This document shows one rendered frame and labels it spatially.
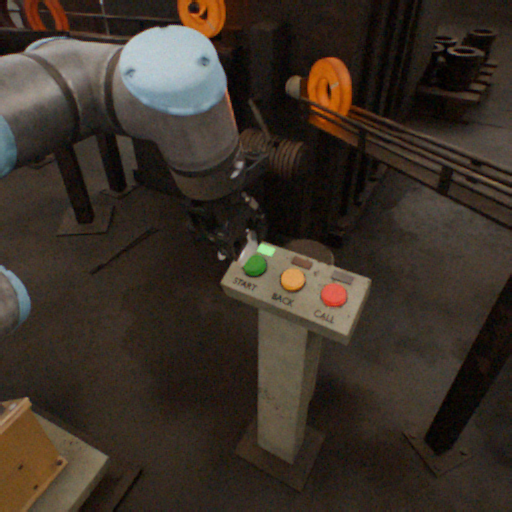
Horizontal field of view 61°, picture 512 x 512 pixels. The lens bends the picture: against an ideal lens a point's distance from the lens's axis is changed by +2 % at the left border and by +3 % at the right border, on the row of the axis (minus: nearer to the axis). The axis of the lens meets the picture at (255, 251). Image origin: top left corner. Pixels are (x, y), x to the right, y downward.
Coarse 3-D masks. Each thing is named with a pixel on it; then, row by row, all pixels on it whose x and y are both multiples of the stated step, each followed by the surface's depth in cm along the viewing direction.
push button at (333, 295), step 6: (324, 288) 71; (330, 288) 71; (336, 288) 71; (342, 288) 71; (324, 294) 70; (330, 294) 70; (336, 294) 70; (342, 294) 70; (324, 300) 70; (330, 300) 70; (336, 300) 69; (342, 300) 70; (330, 306) 70; (336, 306) 70
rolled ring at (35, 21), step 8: (24, 0) 166; (32, 0) 164; (40, 0) 161; (48, 0) 160; (56, 0) 161; (32, 8) 167; (56, 8) 161; (32, 16) 169; (56, 16) 162; (64, 16) 163; (32, 24) 171; (40, 24) 171; (56, 24) 165; (64, 24) 164
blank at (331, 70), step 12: (324, 60) 107; (336, 60) 106; (312, 72) 113; (324, 72) 108; (336, 72) 104; (312, 84) 114; (324, 84) 113; (336, 84) 105; (348, 84) 105; (312, 96) 116; (324, 96) 115; (336, 96) 106; (348, 96) 106; (312, 108) 118; (336, 108) 108; (348, 108) 108; (324, 120) 114
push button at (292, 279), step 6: (288, 270) 74; (294, 270) 74; (282, 276) 74; (288, 276) 73; (294, 276) 73; (300, 276) 73; (282, 282) 73; (288, 282) 73; (294, 282) 72; (300, 282) 72; (288, 288) 72; (294, 288) 72
